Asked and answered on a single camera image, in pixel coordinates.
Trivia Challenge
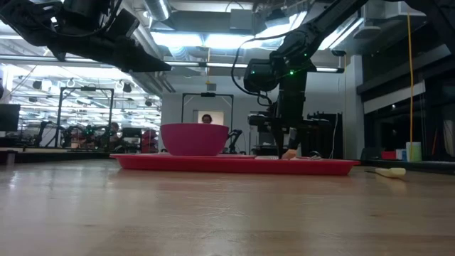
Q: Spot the dark background table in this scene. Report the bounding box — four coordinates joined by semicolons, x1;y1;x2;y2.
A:
254;144;282;156

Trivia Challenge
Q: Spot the round silver air duct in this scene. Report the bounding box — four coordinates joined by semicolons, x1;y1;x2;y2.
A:
141;0;172;22

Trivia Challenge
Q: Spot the black curtain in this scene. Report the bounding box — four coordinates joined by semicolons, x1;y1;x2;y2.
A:
307;112;344;160

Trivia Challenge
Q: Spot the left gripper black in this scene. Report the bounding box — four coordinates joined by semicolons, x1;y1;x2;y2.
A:
48;0;172;73

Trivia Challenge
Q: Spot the dark background workbench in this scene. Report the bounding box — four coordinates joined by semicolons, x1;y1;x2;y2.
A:
0;147;112;165

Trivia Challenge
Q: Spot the green and white container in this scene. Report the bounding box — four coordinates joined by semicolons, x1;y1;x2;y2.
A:
405;142;423;163

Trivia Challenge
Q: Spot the magenta plastic bowl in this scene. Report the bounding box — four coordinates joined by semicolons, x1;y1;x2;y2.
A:
160;122;230;157

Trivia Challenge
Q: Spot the red plastic tray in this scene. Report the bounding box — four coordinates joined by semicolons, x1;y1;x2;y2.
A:
109;153;362;176

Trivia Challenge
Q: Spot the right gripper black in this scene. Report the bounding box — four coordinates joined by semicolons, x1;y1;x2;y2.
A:
247;67;331;159

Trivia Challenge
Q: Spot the long ceiling light rail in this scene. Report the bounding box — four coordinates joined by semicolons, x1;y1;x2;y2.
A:
0;53;346;75

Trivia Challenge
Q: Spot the yellow cable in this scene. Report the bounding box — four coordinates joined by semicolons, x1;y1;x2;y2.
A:
406;14;416;161

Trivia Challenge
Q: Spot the knife with cream handle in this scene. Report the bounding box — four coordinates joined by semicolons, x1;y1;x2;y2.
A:
363;166;407;179

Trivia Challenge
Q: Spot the beige cloth napkin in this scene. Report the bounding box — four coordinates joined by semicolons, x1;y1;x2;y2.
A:
254;154;323;161

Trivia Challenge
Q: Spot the black camera frame rig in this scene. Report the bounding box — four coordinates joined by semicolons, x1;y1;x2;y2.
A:
55;86;115;147
181;92;235;125

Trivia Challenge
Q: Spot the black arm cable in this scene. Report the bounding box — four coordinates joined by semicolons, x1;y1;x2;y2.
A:
230;33;289;107

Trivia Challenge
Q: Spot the black computer monitor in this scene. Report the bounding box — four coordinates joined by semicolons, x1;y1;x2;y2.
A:
0;103;21;132

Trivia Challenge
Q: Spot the grey ceiling box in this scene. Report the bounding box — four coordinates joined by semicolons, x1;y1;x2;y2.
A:
230;8;255;31

